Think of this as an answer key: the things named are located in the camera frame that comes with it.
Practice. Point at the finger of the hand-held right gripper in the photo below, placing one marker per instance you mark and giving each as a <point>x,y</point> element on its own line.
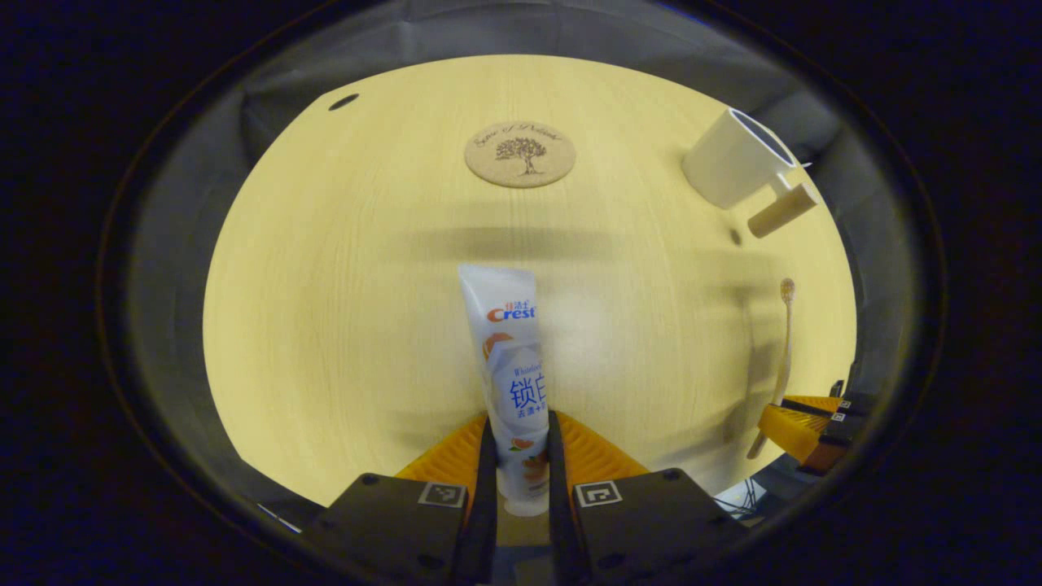
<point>855,400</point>
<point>794,431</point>

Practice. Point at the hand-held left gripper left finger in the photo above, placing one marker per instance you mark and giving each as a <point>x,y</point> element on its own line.
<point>487,521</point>

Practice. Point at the white toothpaste tube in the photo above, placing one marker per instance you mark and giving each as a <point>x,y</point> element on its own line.
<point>505,358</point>

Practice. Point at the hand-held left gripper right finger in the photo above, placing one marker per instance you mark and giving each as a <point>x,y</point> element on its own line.
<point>558,505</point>

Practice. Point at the beige toothbrush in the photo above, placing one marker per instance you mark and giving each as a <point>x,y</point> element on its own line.
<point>786,342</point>

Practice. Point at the round cork coaster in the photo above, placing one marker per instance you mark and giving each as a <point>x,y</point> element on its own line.
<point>521,167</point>

